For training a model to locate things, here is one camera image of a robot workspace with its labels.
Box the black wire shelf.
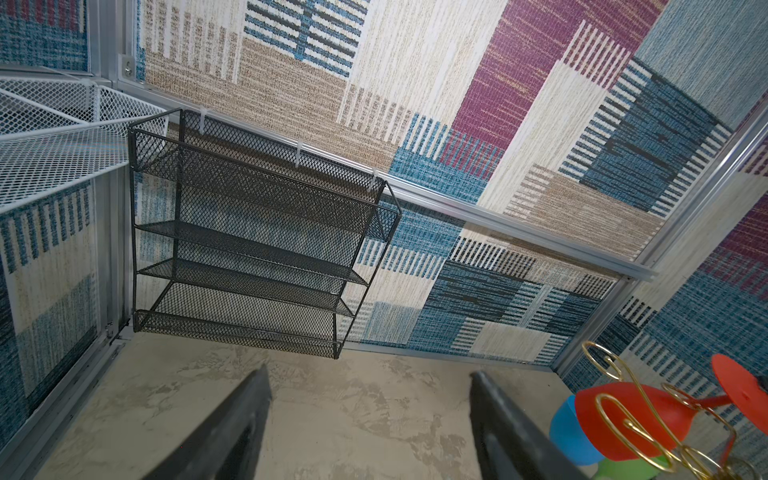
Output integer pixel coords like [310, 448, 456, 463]
[127, 109, 402, 359]

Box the light blue wine glass front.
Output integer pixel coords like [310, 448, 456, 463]
[549, 395, 605, 466]

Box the white wire basket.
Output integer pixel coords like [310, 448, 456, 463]
[1, 76, 169, 213]

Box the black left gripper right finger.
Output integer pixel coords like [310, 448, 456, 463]
[469, 371, 585, 480]

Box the green wine glass front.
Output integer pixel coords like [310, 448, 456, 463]
[592, 458, 660, 480]

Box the wooden rack base with gold wire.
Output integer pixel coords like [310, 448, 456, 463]
[575, 341, 767, 479]

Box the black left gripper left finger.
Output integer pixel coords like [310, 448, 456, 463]
[145, 365, 272, 479]

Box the red wine glass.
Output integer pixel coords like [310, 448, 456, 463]
[574, 352, 767, 467]

